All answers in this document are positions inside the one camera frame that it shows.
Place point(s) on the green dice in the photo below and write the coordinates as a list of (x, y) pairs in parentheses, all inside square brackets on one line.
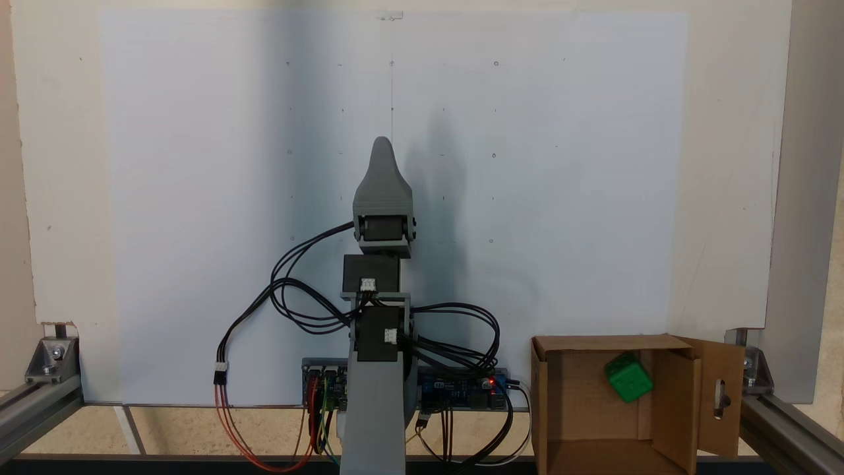
[(628, 378)]

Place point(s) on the grey black Koch robot arm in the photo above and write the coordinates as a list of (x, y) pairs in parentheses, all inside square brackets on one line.
[(372, 422)]

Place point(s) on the aluminium frame rail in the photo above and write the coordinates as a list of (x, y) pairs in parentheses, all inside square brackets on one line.
[(791, 435), (33, 412)]

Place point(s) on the small white-connector circuit board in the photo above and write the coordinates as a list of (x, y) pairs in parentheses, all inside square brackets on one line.
[(326, 382)]

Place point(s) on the blue circuit board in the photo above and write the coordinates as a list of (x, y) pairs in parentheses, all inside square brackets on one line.
[(461, 389)]

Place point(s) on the brown cardboard box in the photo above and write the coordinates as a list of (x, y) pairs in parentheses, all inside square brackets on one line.
[(587, 422)]

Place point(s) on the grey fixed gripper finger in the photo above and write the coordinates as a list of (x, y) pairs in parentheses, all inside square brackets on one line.
[(384, 178)]

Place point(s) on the metal corner bracket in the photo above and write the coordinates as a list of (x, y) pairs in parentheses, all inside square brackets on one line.
[(758, 373), (53, 361)]

